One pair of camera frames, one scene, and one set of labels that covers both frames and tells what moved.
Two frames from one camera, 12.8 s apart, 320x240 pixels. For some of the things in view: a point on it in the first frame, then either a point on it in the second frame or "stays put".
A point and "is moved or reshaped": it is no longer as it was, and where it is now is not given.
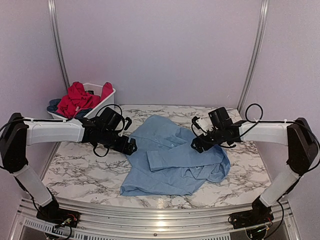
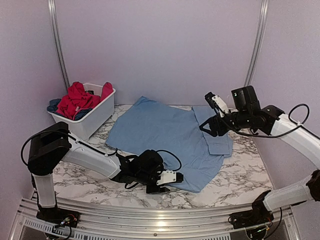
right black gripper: [196, 140] → [216, 123]
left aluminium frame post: [52, 7] stays put
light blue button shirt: [165, 163] is moved or reshaped
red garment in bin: [78, 98] stays put
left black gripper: [121, 148] → [157, 190]
